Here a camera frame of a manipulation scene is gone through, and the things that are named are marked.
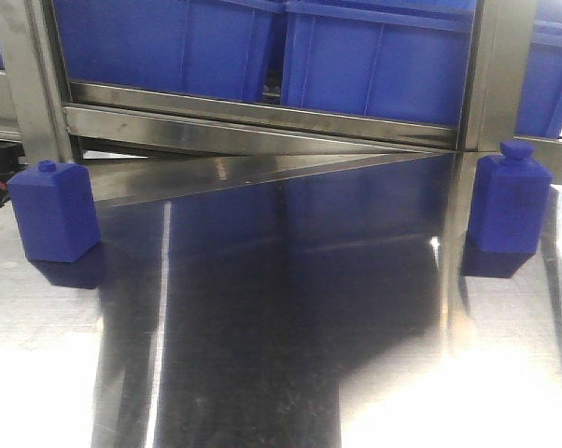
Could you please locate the blue bottle-shaped part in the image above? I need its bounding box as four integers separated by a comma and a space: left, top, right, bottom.
7, 160, 101, 262
468, 140, 553, 255

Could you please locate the blue plastic bin left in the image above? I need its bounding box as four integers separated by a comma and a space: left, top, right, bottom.
54, 1, 285, 102

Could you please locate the blue plastic bin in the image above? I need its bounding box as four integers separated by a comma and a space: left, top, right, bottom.
281, 1, 473, 127
515, 21, 562, 139
54, 1, 285, 102

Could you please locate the blue plastic bin middle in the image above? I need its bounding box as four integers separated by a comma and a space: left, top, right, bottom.
281, 1, 473, 127

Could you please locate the blue plastic bin far right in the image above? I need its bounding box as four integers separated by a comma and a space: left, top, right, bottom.
515, 21, 562, 139

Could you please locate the stainless steel shelf frame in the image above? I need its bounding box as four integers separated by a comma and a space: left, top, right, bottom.
0, 1, 540, 207

